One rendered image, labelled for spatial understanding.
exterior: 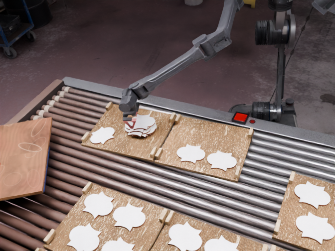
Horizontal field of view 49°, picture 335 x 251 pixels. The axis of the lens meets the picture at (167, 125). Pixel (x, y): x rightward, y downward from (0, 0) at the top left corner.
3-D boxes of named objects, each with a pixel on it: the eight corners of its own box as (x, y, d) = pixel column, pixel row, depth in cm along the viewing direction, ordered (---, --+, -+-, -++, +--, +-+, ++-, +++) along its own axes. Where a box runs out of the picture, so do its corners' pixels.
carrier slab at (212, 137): (179, 117, 202) (179, 115, 201) (253, 132, 188) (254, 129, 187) (154, 163, 179) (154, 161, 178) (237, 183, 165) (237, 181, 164)
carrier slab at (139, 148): (111, 105, 216) (111, 103, 215) (177, 117, 203) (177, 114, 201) (81, 146, 192) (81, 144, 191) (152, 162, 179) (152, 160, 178)
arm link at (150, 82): (216, 50, 172) (204, 32, 166) (218, 55, 167) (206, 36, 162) (141, 97, 183) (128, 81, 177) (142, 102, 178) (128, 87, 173)
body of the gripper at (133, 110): (123, 117, 184) (120, 105, 179) (126, 104, 191) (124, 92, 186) (135, 117, 183) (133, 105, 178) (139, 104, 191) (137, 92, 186)
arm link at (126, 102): (149, 92, 180) (138, 79, 176) (145, 107, 172) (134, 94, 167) (130, 101, 186) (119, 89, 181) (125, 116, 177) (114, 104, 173)
